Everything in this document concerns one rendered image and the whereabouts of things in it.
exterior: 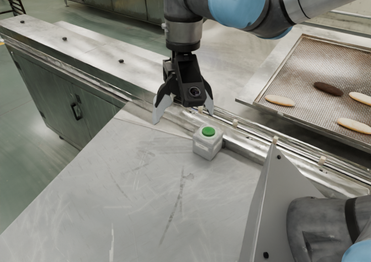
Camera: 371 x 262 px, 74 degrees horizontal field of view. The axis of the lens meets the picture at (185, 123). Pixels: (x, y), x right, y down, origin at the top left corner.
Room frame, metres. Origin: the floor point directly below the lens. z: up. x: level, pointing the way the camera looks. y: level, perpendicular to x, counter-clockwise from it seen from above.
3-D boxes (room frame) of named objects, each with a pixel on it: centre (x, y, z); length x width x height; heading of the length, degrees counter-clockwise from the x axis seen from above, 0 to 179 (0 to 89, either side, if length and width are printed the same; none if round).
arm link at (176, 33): (0.49, 0.01, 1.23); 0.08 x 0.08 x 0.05
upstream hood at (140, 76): (1.13, 0.53, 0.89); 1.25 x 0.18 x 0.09; 54
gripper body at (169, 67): (0.49, 0.01, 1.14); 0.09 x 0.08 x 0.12; 16
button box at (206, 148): (0.54, -0.07, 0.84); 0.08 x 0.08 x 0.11; 54
